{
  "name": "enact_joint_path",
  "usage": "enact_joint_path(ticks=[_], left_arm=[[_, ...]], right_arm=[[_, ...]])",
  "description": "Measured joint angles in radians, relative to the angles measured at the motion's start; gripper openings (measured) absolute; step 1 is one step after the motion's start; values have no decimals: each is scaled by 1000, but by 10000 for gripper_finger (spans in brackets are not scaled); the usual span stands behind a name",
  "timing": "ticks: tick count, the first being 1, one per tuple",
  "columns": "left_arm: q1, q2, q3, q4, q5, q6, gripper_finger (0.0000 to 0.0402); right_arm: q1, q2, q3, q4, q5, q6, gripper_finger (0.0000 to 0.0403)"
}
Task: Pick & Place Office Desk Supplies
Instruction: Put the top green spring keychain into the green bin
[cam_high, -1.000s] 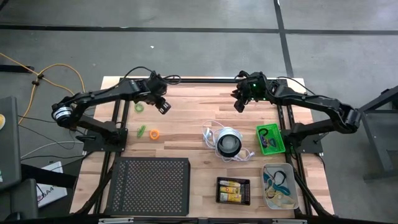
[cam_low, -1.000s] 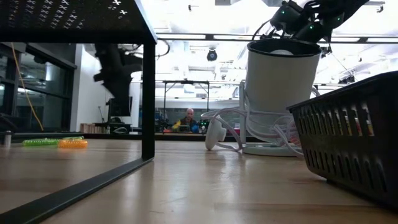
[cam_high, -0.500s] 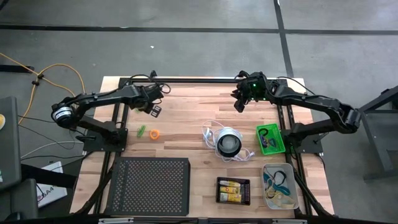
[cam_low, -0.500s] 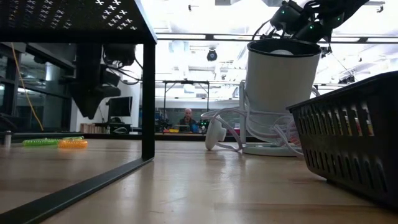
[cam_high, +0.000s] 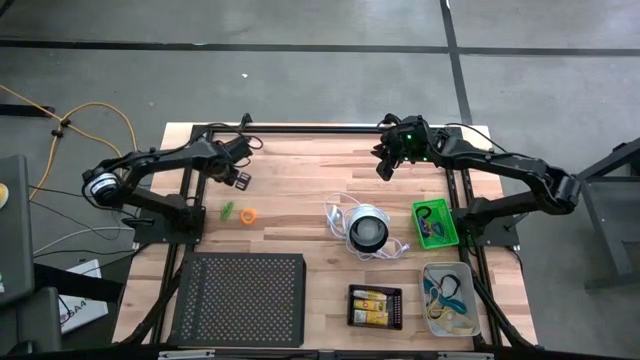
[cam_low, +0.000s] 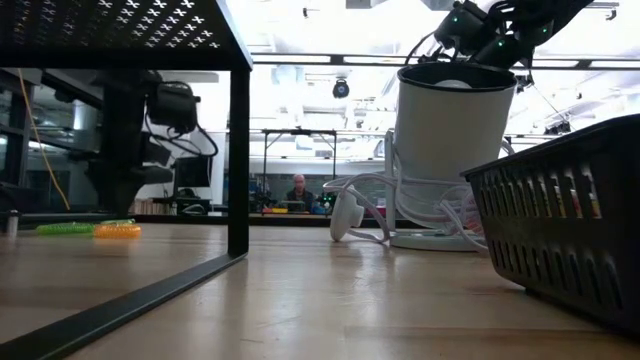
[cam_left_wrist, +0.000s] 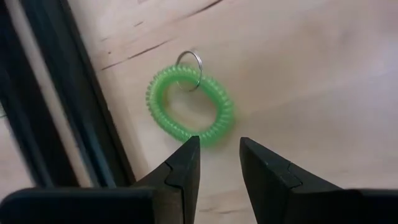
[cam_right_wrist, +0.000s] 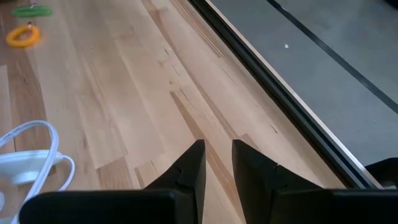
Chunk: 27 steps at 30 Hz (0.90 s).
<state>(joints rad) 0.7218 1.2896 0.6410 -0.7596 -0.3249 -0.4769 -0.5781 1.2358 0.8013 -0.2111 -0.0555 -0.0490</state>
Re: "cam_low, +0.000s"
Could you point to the black window frame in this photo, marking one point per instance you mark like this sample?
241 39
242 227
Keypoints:
15 150

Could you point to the wooden crate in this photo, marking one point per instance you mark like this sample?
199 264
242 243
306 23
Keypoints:
152 206

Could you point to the white desk lamp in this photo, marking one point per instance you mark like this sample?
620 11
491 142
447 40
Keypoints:
450 130

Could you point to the black desk monitor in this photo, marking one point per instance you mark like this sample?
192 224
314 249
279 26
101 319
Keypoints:
195 172

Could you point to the black aluminium rig frame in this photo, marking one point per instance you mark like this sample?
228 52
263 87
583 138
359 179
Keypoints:
265 220

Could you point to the black distant table frame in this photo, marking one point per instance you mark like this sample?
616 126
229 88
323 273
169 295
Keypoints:
300 132

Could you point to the black ceiling spotlight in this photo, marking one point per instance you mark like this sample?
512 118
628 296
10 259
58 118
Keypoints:
341 89

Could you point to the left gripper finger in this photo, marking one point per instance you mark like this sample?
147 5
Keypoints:
120 202

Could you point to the person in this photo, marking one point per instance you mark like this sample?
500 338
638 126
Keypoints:
299 192

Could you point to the black perforated metal riser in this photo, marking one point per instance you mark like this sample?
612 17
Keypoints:
125 50

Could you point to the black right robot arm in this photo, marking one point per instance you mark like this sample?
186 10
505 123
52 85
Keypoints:
520 30

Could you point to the black mesh tray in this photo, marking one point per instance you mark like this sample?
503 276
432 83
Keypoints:
565 245

